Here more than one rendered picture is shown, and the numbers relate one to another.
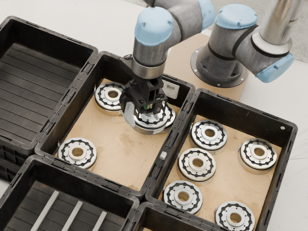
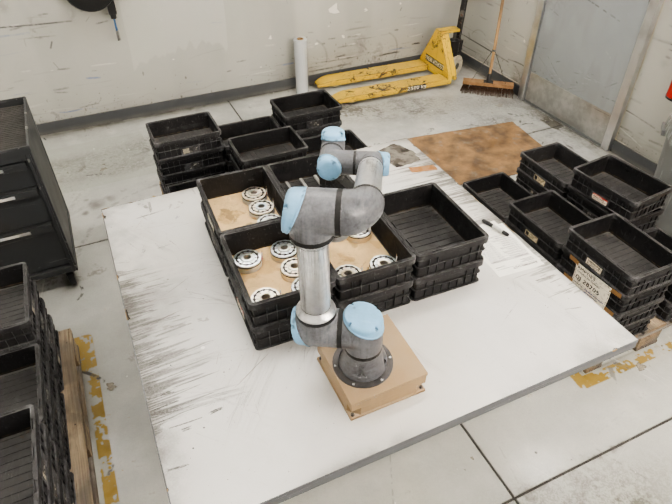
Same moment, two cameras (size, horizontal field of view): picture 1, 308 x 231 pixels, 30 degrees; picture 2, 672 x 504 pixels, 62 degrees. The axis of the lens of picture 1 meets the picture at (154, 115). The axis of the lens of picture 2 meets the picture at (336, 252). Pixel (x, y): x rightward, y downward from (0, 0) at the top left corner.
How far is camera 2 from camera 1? 2.33 m
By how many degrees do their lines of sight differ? 83
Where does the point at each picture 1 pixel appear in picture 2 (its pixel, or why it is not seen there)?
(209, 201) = (270, 265)
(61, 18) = (518, 333)
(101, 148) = (354, 247)
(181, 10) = (330, 146)
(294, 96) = (292, 428)
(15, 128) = (404, 226)
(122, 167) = (332, 247)
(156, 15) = (333, 130)
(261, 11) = not seen: outside the picture
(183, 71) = not seen: hidden behind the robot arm
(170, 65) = (390, 328)
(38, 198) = not seen: hidden behind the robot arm
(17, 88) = (435, 239)
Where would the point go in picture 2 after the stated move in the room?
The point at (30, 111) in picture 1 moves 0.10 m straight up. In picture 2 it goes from (411, 236) to (414, 215)
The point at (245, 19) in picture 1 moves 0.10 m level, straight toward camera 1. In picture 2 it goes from (351, 311) to (335, 289)
